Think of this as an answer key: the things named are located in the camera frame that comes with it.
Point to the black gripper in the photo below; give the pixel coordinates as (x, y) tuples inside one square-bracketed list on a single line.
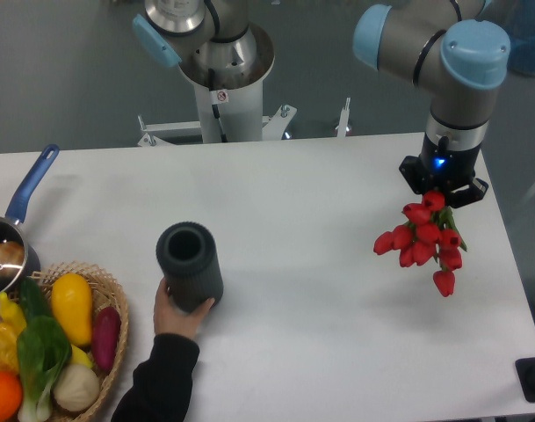
[(441, 168)]

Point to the red tulip bouquet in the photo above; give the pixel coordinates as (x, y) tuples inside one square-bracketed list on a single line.
[(429, 233)]

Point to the dark grey ribbed vase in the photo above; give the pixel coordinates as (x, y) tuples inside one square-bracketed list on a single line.
[(187, 255)]

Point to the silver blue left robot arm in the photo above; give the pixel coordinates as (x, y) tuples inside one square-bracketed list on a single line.
[(213, 42)]

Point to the black sleeved forearm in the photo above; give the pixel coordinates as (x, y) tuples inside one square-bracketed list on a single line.
[(162, 384)]

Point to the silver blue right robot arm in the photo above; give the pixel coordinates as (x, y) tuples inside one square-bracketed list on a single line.
[(446, 49)]

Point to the person's hand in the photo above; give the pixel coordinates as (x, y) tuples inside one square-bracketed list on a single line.
[(169, 319)]

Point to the black device at edge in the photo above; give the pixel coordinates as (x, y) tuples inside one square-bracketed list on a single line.
[(526, 374)]

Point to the woven wicker basket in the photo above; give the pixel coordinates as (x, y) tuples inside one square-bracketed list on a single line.
[(106, 292)]

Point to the purple eggplant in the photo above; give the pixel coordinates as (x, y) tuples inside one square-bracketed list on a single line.
[(105, 337)]

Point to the yellow squash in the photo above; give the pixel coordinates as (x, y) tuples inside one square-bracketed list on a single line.
[(71, 302)]

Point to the green cucumber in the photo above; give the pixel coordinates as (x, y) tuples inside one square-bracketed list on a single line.
[(32, 300)]

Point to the green bok choy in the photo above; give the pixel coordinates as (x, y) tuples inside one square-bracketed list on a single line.
[(43, 351)]

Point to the brown bread roll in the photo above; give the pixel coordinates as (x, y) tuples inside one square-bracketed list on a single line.
[(12, 255)]

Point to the yellow bell pepper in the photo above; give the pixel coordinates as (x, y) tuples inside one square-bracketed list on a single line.
[(12, 323)]

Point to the orange fruit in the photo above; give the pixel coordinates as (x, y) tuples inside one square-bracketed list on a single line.
[(11, 395)]

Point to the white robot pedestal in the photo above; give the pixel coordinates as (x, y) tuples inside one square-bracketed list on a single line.
[(224, 116)]

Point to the blue handled saucepan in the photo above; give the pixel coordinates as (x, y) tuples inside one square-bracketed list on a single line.
[(11, 222)]

